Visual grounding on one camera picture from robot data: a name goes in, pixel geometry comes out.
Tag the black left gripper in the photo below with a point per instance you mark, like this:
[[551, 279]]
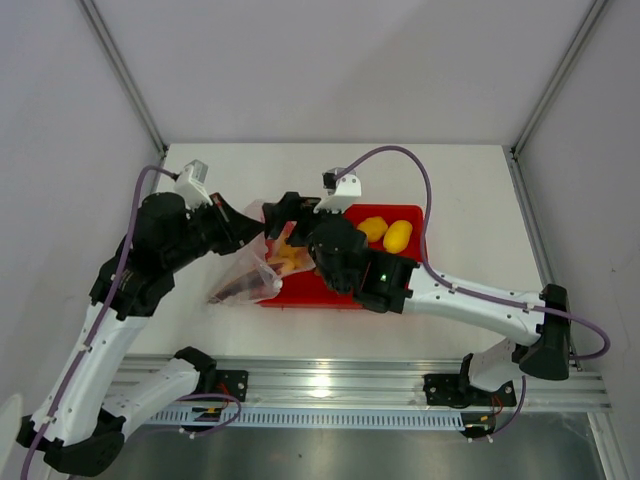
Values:
[[244, 229]]

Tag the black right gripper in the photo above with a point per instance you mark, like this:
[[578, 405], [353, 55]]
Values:
[[290, 208]]

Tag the clear pink-dotted zip bag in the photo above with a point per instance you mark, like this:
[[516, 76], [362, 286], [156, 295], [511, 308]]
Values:
[[254, 256]]

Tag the orange ginger root piece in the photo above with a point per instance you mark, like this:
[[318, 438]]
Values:
[[286, 260]]

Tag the purple sweet potato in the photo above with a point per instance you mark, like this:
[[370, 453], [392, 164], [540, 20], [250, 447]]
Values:
[[251, 287]]

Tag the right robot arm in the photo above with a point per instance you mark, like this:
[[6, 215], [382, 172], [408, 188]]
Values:
[[535, 332]]

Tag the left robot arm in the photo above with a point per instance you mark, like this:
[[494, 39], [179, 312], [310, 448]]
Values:
[[77, 429]]

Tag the yellow lemon left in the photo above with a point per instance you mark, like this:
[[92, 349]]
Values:
[[374, 228]]

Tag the yellow lemon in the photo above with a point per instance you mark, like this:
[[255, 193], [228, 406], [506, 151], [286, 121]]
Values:
[[374, 228], [397, 237]]

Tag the yellow lemon right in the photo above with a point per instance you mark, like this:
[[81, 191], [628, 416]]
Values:
[[397, 237]]

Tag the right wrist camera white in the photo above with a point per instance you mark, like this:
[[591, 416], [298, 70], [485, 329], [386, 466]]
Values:
[[343, 190]]

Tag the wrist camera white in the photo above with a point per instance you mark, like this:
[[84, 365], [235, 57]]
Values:
[[189, 185], [343, 190]]

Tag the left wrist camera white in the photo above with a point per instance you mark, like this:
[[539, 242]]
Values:
[[189, 185]]

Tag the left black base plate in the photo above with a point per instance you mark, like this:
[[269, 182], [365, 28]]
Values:
[[232, 382]]

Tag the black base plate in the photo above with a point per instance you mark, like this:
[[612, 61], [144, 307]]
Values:
[[449, 390], [232, 382]]

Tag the aluminium mounting rail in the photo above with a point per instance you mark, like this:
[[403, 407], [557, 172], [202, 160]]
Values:
[[391, 385]]

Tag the white slotted cable duct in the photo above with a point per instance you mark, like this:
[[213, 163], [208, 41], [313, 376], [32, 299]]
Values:
[[413, 419]]

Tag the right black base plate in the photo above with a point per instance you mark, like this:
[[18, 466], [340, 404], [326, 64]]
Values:
[[449, 390]]

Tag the left aluminium frame post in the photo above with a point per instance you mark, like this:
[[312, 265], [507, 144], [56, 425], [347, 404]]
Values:
[[122, 73]]

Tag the aluminium frame post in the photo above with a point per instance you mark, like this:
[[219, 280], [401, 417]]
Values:
[[561, 73], [122, 73]]

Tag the right side aluminium rail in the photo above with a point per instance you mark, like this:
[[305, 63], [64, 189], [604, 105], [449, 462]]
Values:
[[537, 240]]

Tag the right aluminium frame post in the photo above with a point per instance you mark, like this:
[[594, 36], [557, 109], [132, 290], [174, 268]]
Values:
[[561, 73]]

